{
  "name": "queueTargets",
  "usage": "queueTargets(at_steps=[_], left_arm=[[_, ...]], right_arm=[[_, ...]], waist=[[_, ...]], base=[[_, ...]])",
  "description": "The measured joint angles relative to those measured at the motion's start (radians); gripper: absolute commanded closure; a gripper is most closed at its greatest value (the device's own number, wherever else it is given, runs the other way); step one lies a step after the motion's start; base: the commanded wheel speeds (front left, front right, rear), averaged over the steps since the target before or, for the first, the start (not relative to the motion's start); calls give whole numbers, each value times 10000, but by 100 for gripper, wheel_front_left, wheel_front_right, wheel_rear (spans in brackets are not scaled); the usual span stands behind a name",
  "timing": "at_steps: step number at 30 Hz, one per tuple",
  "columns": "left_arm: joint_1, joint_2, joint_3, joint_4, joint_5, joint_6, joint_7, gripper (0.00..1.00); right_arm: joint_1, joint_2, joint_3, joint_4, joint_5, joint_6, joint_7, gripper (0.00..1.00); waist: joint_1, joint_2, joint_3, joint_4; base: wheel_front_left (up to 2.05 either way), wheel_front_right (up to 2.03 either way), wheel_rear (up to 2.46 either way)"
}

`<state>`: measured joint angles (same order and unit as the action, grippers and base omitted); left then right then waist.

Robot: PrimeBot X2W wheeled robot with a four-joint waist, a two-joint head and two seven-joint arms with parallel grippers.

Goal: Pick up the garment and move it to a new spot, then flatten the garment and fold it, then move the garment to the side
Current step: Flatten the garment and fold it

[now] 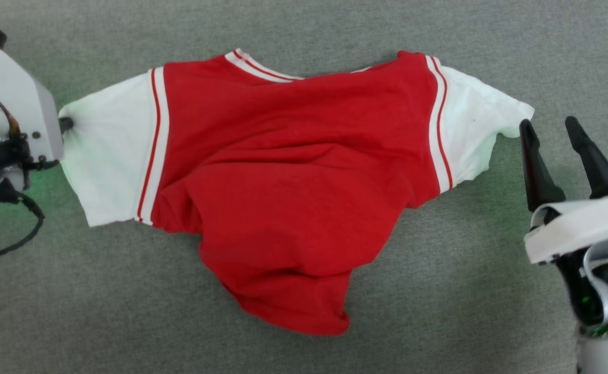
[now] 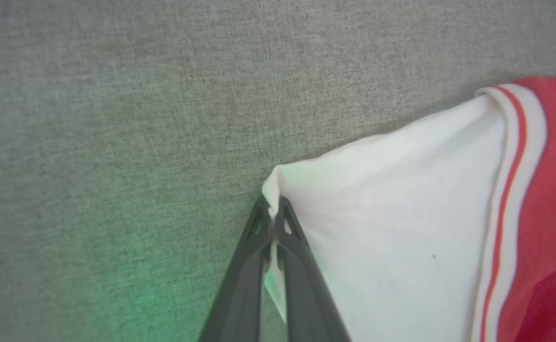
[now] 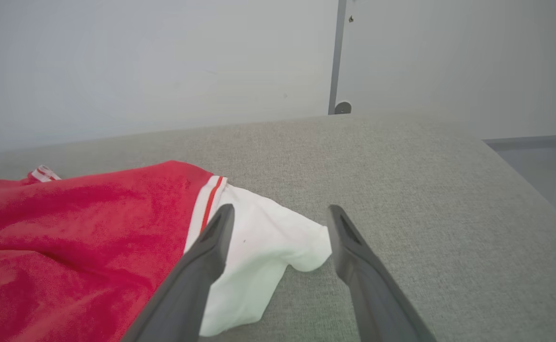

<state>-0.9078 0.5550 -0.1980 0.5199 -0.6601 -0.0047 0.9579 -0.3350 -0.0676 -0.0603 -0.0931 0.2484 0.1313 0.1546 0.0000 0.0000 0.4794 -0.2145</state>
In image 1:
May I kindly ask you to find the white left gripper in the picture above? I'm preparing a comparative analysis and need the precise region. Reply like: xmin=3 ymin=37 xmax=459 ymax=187
xmin=0 ymin=47 xmax=75 ymax=190

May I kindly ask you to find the thin black cable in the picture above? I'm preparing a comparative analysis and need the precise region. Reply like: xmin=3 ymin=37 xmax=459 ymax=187
xmin=0 ymin=188 xmax=45 ymax=258

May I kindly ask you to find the red and white shirt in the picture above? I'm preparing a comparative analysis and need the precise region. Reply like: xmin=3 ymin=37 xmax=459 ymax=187
xmin=58 ymin=48 xmax=535 ymax=337

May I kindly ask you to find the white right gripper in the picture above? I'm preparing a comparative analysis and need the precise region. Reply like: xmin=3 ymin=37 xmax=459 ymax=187
xmin=519 ymin=116 xmax=608 ymax=338

